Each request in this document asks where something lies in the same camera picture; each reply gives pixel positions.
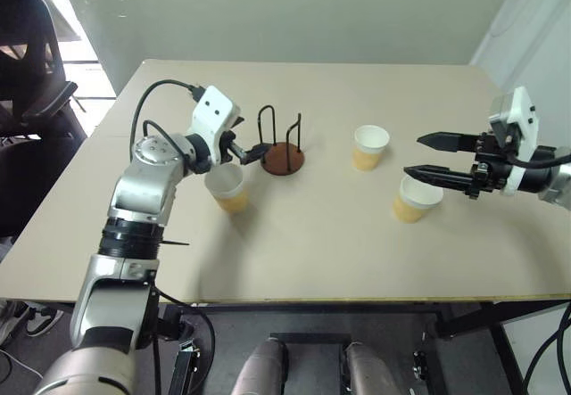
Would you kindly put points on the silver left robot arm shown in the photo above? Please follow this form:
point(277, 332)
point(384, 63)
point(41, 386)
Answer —
point(143, 190)

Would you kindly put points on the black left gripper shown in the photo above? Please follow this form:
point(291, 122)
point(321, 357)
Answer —
point(227, 144)

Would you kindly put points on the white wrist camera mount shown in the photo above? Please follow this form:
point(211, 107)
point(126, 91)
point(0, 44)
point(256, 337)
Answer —
point(215, 109)
point(522, 114)

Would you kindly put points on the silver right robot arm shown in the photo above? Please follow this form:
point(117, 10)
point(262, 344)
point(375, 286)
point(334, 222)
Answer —
point(542, 177)

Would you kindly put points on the dark rounded grey shape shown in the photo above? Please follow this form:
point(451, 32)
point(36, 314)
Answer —
point(370, 370)
point(261, 368)

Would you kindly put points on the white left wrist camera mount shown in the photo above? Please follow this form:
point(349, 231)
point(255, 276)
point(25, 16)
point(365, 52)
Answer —
point(215, 109)

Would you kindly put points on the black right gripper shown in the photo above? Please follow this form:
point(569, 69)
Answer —
point(488, 163)

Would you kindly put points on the black and white sneaker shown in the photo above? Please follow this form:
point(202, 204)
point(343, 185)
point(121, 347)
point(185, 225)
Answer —
point(42, 321)

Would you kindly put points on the black office chair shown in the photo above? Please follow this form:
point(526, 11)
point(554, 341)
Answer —
point(31, 101)

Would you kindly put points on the brown cup holder stand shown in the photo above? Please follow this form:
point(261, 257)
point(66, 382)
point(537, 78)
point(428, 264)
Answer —
point(283, 161)

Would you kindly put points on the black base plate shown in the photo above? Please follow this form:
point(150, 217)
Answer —
point(312, 341)

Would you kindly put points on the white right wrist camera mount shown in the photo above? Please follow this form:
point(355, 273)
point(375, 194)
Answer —
point(522, 114)

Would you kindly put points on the white and yellow paper cup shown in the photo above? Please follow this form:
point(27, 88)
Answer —
point(232, 196)
point(368, 154)
point(408, 210)

